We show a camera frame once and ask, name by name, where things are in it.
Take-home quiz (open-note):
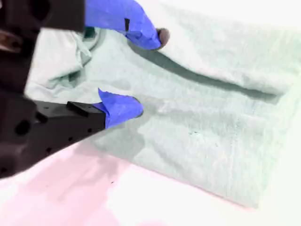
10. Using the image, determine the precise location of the pale green T-shirt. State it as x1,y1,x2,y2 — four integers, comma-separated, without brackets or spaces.
24,0,301,209

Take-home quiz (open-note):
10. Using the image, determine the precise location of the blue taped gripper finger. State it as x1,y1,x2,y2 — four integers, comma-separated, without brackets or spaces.
84,0,171,51
0,88,144,178

